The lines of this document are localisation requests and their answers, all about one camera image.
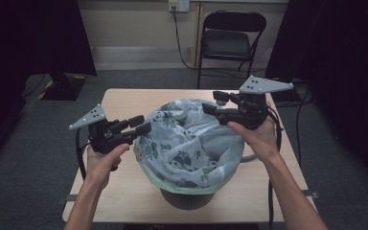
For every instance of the person's left hand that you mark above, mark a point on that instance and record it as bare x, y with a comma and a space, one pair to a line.
102, 167

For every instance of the black stand base striped tape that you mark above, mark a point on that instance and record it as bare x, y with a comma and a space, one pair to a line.
62, 86

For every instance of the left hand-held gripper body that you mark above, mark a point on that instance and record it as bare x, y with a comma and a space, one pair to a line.
103, 137

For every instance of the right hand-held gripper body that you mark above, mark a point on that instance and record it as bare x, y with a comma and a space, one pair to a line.
252, 110

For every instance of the panda print trash bag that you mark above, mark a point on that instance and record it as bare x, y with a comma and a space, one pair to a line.
188, 147

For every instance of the white wall socket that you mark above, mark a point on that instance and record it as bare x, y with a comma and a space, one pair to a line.
179, 4

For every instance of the grey floor tape strip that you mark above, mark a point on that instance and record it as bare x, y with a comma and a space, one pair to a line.
65, 199
311, 194

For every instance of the dark grey trash bin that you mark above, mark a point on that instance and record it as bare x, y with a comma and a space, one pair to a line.
187, 201

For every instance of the wooden post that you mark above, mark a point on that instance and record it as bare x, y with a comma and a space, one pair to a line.
198, 35

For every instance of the person's right hand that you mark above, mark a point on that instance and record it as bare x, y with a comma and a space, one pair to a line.
262, 142

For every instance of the black curtain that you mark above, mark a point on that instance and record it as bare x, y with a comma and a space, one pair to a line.
341, 64
28, 38

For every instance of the black folding chair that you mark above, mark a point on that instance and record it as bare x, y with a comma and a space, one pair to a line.
226, 43

